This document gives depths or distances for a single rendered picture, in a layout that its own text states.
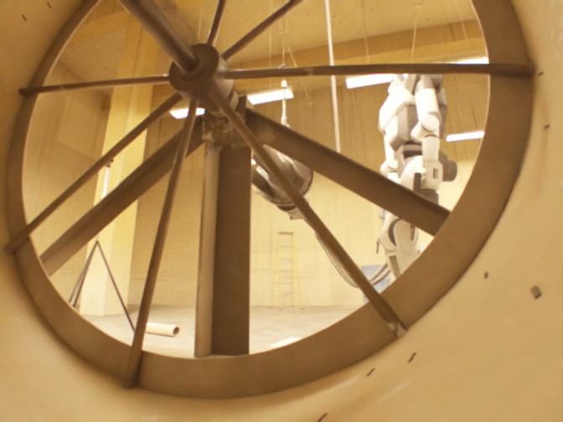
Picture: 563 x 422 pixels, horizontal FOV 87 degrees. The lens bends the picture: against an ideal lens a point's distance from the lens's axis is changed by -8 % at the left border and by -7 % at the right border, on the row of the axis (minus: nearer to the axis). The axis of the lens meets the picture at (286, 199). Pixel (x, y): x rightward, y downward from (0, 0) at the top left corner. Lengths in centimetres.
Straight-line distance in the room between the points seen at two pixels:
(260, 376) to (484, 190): 57
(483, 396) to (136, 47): 732
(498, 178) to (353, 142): 936
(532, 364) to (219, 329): 84
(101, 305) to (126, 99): 361
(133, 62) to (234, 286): 646
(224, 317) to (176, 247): 1016
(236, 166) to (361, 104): 971
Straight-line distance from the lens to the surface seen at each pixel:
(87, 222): 123
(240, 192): 99
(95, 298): 581
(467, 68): 80
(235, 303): 95
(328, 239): 64
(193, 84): 88
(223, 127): 100
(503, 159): 74
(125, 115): 650
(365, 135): 1010
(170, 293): 1105
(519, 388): 22
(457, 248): 67
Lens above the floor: 36
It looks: 16 degrees up
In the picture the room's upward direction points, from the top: 1 degrees counter-clockwise
